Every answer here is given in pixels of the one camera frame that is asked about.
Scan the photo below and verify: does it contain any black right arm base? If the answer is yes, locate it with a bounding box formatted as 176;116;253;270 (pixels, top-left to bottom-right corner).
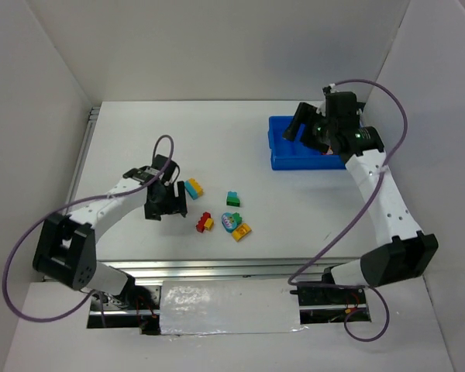
290;287;370;325

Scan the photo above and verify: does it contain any small yellow lego brick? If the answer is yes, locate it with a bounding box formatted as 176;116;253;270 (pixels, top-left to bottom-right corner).
204;218;214;231

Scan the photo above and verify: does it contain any small green lego brick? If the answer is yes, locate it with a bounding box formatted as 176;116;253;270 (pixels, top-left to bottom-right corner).
232;212;243;225

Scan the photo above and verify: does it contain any yellow curved lego brick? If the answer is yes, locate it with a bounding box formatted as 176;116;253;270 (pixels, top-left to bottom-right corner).
231;223;252;242

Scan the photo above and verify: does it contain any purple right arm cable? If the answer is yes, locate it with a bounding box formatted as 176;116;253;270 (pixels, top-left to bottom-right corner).
288;79;409;343

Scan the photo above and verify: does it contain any silver foil covered board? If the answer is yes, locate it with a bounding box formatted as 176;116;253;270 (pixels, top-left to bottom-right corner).
160;279;302;336

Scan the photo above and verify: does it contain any blue plastic bin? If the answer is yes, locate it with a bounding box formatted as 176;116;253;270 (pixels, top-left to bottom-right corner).
267;115;345;171

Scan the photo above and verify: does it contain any aluminium frame rail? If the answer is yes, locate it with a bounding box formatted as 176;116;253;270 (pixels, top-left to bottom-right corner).
96;257;373;278

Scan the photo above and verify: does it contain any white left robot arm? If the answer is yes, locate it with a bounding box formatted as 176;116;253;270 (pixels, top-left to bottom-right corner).
33;154;188;308

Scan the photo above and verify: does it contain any green curved lego brick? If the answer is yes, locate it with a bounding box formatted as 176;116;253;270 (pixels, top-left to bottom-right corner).
226;196;240;207

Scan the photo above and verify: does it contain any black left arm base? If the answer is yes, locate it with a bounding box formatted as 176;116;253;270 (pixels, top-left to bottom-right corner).
87;285;162;336

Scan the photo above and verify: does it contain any red lego brick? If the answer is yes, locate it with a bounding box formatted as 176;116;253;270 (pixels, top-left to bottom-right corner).
195;212;212;233

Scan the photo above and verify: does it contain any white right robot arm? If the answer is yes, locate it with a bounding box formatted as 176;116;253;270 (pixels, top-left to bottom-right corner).
283;87;439;288

